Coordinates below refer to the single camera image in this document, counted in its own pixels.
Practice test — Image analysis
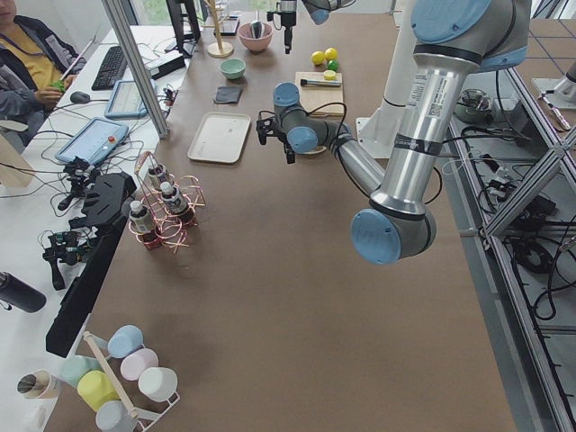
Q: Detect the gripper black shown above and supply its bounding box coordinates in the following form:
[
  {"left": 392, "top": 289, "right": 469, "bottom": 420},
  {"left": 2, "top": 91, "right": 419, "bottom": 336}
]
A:
[
  {"left": 266, "top": 0, "right": 297, "bottom": 54},
  {"left": 256, "top": 113, "right": 296, "bottom": 164}
]

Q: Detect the white round plate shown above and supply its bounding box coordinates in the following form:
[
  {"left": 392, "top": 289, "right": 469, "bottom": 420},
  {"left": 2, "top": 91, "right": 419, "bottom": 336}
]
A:
[{"left": 301, "top": 145, "right": 327, "bottom": 157}]

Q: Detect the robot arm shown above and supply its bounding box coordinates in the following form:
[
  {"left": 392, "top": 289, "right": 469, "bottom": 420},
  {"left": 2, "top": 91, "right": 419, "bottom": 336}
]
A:
[
  {"left": 266, "top": 0, "right": 355, "bottom": 54},
  {"left": 256, "top": 1, "right": 531, "bottom": 265}
]

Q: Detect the cream rabbit tray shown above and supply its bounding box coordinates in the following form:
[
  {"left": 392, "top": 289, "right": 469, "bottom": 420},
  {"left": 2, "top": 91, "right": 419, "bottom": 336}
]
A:
[{"left": 187, "top": 112, "right": 251, "bottom": 164}]

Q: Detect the pink bowl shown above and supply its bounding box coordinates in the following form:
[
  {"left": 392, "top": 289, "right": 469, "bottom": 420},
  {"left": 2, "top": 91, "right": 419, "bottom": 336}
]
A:
[{"left": 238, "top": 22, "right": 273, "bottom": 53}]

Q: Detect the yellow lemon lower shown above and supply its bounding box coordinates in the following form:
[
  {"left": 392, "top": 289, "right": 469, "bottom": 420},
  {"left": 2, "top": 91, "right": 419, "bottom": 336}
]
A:
[{"left": 310, "top": 50, "right": 326, "bottom": 66}]

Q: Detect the yellow lemon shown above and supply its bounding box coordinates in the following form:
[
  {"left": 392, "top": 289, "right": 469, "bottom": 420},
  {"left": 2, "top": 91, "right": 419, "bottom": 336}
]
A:
[
  {"left": 310, "top": 50, "right": 326, "bottom": 66},
  {"left": 324, "top": 47, "right": 338, "bottom": 61}
]

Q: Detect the yellow lemon upper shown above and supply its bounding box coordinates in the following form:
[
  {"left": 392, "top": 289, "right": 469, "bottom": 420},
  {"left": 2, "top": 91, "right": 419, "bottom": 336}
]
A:
[{"left": 324, "top": 47, "right": 338, "bottom": 61}]

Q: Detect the steel muddler black tip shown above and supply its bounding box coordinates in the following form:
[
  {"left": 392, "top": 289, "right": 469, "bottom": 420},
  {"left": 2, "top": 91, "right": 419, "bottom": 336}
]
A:
[{"left": 300, "top": 78, "right": 342, "bottom": 87}]

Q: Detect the grey folded cloth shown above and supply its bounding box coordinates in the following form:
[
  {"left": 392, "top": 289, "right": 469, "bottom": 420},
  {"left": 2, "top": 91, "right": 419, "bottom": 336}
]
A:
[{"left": 213, "top": 85, "right": 243, "bottom": 104}]

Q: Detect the green lime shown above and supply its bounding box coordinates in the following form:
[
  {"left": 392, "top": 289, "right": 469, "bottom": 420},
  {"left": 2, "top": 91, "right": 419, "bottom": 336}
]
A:
[{"left": 327, "top": 59, "right": 339, "bottom": 71}]

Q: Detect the bamboo cutting board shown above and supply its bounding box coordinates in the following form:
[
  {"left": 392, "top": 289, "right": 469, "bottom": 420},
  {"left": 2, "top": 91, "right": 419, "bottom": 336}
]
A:
[{"left": 294, "top": 71, "right": 344, "bottom": 116}]

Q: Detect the half cut lemon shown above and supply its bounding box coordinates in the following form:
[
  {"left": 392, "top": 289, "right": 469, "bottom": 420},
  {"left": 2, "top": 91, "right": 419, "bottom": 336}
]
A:
[{"left": 323, "top": 69, "right": 338, "bottom": 81}]

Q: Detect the green bowl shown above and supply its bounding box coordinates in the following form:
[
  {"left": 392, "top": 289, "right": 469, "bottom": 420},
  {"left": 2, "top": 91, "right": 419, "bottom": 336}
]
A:
[{"left": 220, "top": 58, "right": 246, "bottom": 80}]

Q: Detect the wooden mug tree stand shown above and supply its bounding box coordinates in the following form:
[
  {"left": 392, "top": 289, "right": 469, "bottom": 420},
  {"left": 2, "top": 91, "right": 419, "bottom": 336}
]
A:
[{"left": 202, "top": 0, "right": 234, "bottom": 59}]

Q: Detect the bottle upper in rack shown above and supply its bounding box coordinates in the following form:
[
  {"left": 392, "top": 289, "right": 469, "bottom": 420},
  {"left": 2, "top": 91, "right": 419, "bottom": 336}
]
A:
[{"left": 148, "top": 164, "right": 171, "bottom": 191}]

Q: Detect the blue tablet far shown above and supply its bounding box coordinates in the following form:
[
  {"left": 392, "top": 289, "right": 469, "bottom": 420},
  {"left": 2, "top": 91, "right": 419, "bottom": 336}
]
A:
[{"left": 103, "top": 80, "right": 148, "bottom": 120}]

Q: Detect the blue tablet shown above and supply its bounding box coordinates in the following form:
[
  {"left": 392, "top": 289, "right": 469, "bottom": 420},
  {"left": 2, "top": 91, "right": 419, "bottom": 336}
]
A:
[
  {"left": 103, "top": 80, "right": 148, "bottom": 120},
  {"left": 55, "top": 117, "right": 129, "bottom": 166}
]

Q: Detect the blue tablet near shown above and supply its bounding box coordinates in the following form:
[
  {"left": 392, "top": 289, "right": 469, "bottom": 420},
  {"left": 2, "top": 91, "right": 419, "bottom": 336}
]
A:
[{"left": 55, "top": 117, "right": 129, "bottom": 166}]

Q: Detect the black keyboard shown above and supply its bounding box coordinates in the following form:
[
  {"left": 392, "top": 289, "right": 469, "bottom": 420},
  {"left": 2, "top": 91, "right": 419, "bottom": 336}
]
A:
[{"left": 91, "top": 46, "right": 128, "bottom": 91}]

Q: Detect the black long device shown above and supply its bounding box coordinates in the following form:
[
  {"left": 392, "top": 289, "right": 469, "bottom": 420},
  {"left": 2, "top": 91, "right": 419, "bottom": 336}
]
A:
[{"left": 46, "top": 172, "right": 136, "bottom": 358}]

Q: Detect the computer mouse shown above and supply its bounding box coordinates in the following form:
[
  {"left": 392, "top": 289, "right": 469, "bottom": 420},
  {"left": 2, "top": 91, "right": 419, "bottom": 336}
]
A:
[{"left": 69, "top": 91, "right": 91, "bottom": 104}]

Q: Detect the seated person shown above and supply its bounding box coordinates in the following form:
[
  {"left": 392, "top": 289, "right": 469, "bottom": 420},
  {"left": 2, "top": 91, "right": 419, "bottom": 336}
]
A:
[{"left": 1, "top": 1, "right": 86, "bottom": 148}]

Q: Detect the blue cup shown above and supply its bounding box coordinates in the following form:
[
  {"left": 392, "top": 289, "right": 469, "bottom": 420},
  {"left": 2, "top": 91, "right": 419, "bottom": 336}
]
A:
[{"left": 107, "top": 325, "right": 144, "bottom": 359}]

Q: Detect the pink cup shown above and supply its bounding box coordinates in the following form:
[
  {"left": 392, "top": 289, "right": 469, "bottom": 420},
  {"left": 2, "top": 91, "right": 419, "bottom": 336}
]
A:
[{"left": 120, "top": 347, "right": 159, "bottom": 381}]

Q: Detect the white cup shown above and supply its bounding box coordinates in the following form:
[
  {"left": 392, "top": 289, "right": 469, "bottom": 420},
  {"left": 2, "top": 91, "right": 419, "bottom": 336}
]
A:
[{"left": 138, "top": 366, "right": 178, "bottom": 402}]

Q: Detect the black water bottle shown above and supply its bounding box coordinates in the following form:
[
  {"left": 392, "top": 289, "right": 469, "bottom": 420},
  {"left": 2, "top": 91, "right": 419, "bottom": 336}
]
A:
[{"left": 1, "top": 272, "right": 46, "bottom": 313}]

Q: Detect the green cup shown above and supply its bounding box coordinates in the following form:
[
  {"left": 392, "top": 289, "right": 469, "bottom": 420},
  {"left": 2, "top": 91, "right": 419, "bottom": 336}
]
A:
[{"left": 58, "top": 355, "right": 103, "bottom": 388}]

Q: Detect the yellow cup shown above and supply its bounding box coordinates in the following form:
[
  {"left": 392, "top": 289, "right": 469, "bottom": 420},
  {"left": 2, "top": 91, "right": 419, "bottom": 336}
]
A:
[{"left": 76, "top": 370, "right": 120, "bottom": 412}]

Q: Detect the grey cup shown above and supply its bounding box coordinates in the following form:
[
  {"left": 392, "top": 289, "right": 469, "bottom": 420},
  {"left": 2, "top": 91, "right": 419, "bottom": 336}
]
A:
[{"left": 95, "top": 400, "right": 138, "bottom": 432}]

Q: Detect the paper cup with steel insert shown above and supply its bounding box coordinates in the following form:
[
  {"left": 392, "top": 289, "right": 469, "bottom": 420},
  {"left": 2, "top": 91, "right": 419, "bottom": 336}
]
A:
[{"left": 17, "top": 370, "right": 61, "bottom": 400}]

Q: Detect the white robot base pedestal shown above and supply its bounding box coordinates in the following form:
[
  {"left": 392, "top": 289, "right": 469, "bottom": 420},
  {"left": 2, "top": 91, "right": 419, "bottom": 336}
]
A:
[{"left": 356, "top": 0, "right": 417, "bottom": 159}]

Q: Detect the copper wire bottle rack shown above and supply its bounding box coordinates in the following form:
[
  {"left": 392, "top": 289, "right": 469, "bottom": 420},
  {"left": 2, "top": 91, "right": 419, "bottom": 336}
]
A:
[{"left": 129, "top": 150, "right": 206, "bottom": 253}]

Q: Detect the aluminium frame post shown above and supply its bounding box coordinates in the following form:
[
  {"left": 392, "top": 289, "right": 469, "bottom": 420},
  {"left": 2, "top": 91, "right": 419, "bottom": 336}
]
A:
[{"left": 102, "top": 0, "right": 169, "bottom": 139}]

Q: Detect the white wire cup rack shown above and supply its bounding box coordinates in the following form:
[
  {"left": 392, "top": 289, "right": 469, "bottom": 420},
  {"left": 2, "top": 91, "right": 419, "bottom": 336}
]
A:
[{"left": 83, "top": 331, "right": 181, "bottom": 431}]

